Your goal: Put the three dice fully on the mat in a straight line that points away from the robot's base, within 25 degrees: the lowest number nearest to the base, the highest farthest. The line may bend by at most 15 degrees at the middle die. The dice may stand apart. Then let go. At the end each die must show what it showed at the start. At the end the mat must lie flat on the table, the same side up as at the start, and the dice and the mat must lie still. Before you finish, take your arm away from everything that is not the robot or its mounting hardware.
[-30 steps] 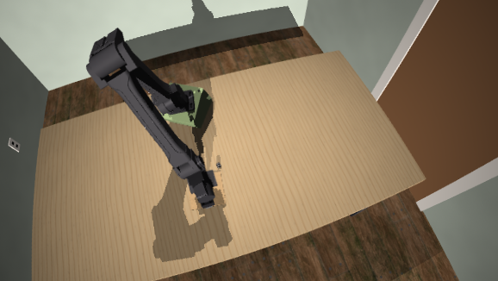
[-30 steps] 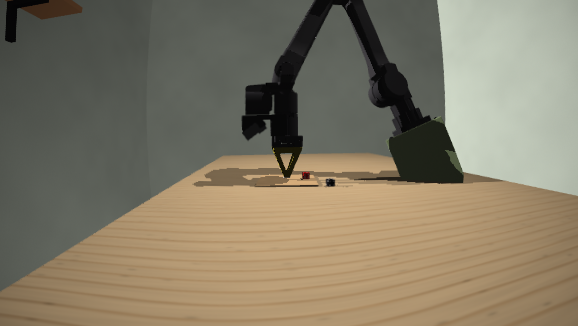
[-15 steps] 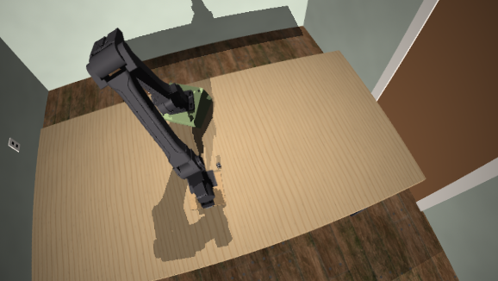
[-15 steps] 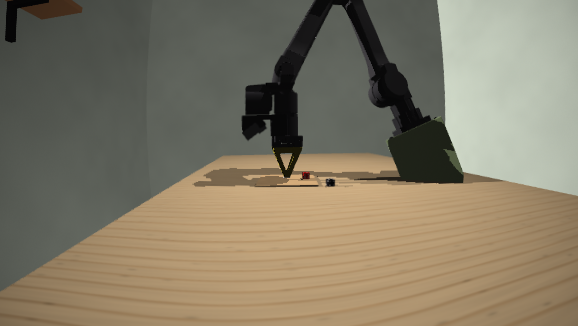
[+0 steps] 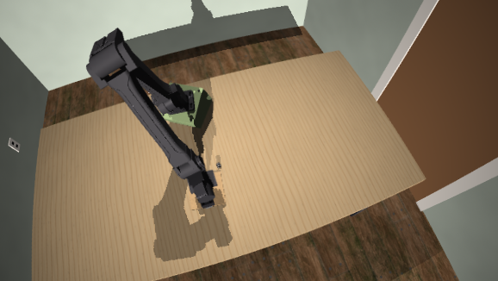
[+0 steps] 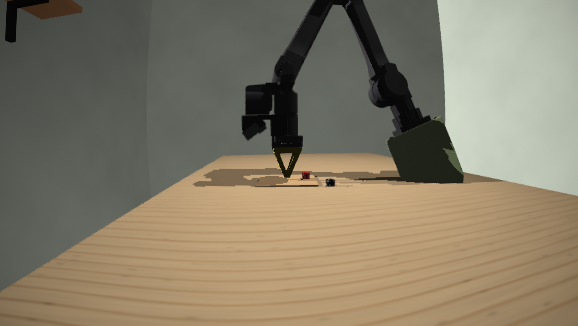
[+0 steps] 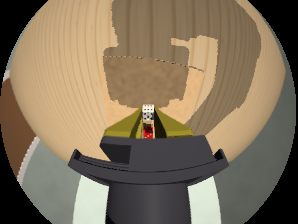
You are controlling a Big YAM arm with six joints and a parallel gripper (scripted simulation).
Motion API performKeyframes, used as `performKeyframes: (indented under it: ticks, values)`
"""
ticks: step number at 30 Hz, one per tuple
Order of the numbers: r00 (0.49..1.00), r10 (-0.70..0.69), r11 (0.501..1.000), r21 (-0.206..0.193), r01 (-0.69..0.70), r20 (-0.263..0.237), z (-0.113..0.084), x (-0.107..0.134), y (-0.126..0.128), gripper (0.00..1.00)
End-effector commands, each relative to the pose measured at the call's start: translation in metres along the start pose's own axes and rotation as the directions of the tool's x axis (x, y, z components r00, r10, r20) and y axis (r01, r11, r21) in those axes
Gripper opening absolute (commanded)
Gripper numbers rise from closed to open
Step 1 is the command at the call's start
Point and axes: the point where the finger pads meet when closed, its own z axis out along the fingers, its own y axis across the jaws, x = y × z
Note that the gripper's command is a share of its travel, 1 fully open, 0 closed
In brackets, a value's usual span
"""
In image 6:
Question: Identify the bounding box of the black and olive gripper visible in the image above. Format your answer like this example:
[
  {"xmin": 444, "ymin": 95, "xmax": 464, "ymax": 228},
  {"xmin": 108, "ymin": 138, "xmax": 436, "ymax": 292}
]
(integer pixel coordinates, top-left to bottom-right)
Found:
[{"xmin": 271, "ymin": 113, "xmax": 303, "ymax": 177}]

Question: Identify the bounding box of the tan flat mat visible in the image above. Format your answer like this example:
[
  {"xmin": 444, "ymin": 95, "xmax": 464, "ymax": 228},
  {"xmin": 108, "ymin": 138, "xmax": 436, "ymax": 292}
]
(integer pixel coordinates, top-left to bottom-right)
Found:
[{"xmin": 255, "ymin": 174, "xmax": 318, "ymax": 187}]

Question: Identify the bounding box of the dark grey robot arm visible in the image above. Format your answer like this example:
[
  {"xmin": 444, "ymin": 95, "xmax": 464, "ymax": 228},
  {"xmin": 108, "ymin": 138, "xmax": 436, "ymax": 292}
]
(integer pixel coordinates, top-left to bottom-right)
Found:
[{"xmin": 242, "ymin": 0, "xmax": 431, "ymax": 140}]

